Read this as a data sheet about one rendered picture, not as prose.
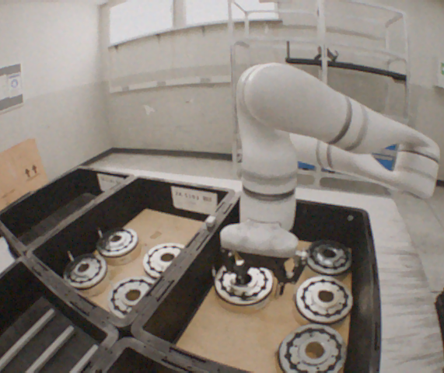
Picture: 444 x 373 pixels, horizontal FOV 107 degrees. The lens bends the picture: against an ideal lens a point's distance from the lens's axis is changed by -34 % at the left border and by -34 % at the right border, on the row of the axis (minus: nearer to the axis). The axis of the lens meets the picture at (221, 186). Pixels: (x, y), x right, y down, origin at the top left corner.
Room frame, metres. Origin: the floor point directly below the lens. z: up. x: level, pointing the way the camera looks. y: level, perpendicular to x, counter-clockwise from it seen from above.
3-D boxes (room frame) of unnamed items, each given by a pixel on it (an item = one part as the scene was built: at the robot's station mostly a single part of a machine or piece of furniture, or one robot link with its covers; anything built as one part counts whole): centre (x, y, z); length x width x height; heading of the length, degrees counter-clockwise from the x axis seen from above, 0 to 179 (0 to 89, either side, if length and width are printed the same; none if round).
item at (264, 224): (0.26, -0.05, 1.02); 0.11 x 0.09 x 0.06; 161
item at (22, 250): (0.50, 0.45, 0.92); 0.40 x 0.30 x 0.02; 156
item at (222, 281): (0.29, -0.03, 0.86); 0.10 x 0.10 x 0.01
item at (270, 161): (0.29, -0.06, 1.12); 0.09 x 0.07 x 0.15; 6
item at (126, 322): (0.38, 0.18, 0.92); 0.40 x 0.30 x 0.02; 156
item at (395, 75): (2.17, -1.24, 1.32); 1.20 x 0.45 x 0.06; 70
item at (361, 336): (0.26, -0.09, 0.87); 0.40 x 0.30 x 0.11; 156
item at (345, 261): (0.33, -0.21, 0.86); 0.10 x 0.10 x 0.01
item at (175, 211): (0.38, 0.18, 0.87); 0.40 x 0.30 x 0.11; 156
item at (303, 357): (0.13, -0.12, 0.86); 0.05 x 0.05 x 0.01
